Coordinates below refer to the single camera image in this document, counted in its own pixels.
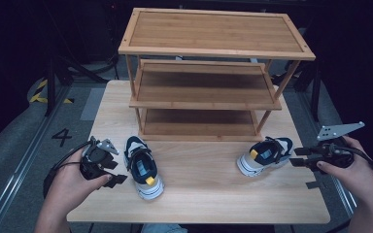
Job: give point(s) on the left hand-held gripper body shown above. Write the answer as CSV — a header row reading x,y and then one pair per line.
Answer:
x,y
95,158

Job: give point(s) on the white and navy sneaker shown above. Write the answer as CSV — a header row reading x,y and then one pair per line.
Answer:
x,y
265,155
144,168

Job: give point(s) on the person's left hand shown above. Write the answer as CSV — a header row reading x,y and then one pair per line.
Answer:
x,y
68,184

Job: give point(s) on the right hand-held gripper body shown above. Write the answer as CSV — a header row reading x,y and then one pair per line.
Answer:
x,y
335,155

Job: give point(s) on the black metal stand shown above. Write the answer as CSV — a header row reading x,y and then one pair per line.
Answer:
x,y
50,87

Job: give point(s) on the metal floor rail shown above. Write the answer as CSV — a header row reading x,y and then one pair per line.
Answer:
x,y
19,168
343,191

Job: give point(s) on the wooden three-tier shoe rack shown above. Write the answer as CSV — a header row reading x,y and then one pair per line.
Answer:
x,y
213,32

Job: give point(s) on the person's right hand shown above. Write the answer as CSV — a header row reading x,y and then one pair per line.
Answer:
x,y
359,181

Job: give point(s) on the person's blue jeans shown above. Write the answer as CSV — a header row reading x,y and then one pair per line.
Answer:
x,y
163,228

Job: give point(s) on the yellow and black hazard tape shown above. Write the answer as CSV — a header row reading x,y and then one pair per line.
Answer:
x,y
39,95

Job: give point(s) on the black tape piece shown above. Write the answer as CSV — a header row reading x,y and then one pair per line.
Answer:
x,y
315,185

